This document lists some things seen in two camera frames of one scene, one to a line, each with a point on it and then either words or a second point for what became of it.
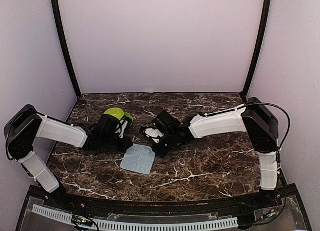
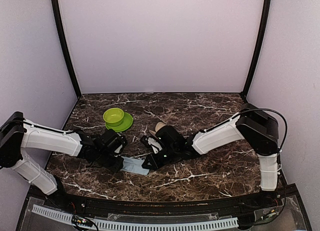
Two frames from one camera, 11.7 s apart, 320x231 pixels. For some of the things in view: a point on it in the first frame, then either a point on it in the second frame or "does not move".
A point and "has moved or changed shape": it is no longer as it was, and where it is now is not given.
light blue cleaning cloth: [138, 158] has moved or changed shape
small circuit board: [81, 221] does not move
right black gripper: [162, 152] to [155, 163]
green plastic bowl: [116, 112] does not move
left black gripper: [125, 146] to [116, 167]
